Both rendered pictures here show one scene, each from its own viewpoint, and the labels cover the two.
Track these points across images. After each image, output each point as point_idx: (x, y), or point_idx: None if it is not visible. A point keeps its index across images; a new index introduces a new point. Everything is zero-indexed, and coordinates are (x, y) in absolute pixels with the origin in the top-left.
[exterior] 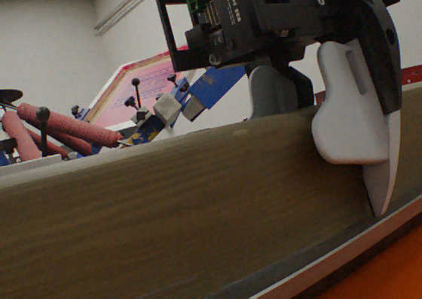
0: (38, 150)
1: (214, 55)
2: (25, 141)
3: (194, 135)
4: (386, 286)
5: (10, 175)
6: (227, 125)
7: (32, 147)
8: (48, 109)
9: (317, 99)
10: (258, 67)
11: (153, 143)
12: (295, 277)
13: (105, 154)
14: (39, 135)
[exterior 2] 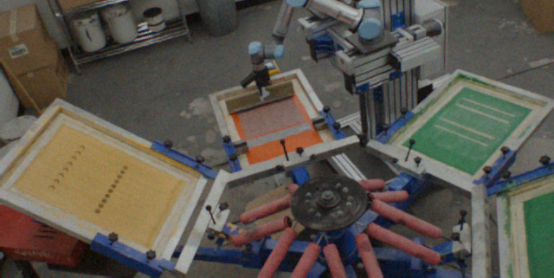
0: (291, 188)
1: (267, 84)
2: (296, 185)
3: (274, 85)
4: None
5: (286, 82)
6: (270, 87)
7: (293, 185)
8: (280, 140)
9: (74, 253)
10: (262, 87)
11: (277, 85)
12: None
13: (280, 84)
14: (291, 275)
